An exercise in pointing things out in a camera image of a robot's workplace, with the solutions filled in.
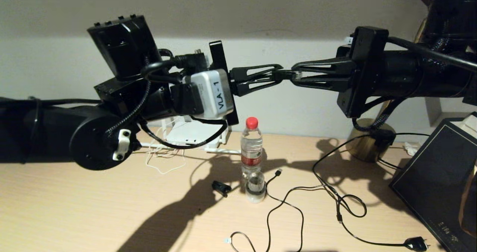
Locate black right camera cable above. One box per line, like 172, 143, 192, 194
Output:
387, 36, 477, 73

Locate white power adapter with cord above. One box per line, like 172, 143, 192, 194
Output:
145, 120, 187, 175

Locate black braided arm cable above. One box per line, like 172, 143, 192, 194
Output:
106, 79, 151, 138
352, 97, 407, 132

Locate black camera cable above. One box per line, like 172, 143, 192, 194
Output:
141, 53, 209, 85
387, 36, 477, 73

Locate clear water bottle red cap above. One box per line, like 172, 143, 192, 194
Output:
240, 117, 263, 179

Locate dark blue gift bag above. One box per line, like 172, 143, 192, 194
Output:
389, 112, 477, 252

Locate small white clear-dome humidifier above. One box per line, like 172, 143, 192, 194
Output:
245, 171, 266, 203

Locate brass desk lamp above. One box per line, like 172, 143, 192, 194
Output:
347, 0, 436, 163

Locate white wifi router with antennas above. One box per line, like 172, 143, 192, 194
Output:
134, 116, 242, 155

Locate black left camera bracket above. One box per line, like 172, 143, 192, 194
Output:
171, 82, 205, 115

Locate black cable with white tag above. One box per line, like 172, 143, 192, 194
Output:
224, 231, 258, 252

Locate white box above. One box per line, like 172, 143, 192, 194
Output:
449, 115, 477, 142

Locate white plastic mounting bracket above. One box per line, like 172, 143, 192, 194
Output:
112, 129, 132, 161

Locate black block on lamp base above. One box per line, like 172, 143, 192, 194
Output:
367, 129, 396, 148

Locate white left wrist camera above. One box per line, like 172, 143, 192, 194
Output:
184, 69, 234, 119

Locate small black plastic clip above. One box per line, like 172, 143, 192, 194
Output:
212, 180, 231, 198

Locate black USB cable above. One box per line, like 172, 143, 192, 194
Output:
265, 169, 367, 252

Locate black lamp power cord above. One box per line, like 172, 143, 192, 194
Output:
312, 133, 429, 252

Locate black left camera cable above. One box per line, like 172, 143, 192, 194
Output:
141, 53, 209, 85

